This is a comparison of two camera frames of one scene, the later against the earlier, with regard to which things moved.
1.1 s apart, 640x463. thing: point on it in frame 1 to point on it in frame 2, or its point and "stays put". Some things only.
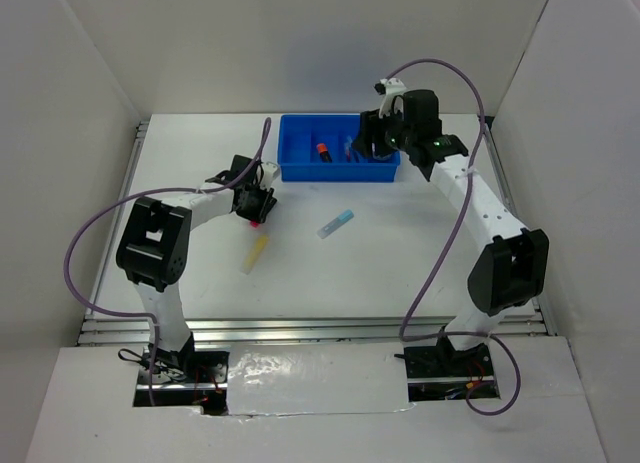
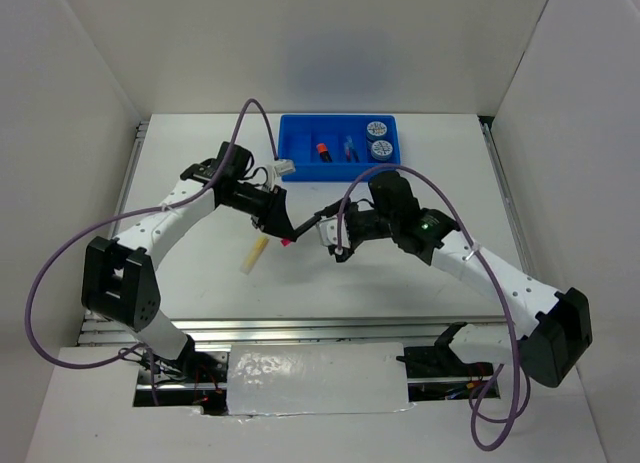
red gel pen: x=347 y=148 stays put
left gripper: x=259 y=214 stays put
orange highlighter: x=322 y=148 stays put
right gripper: x=370 y=128 to x=331 y=209
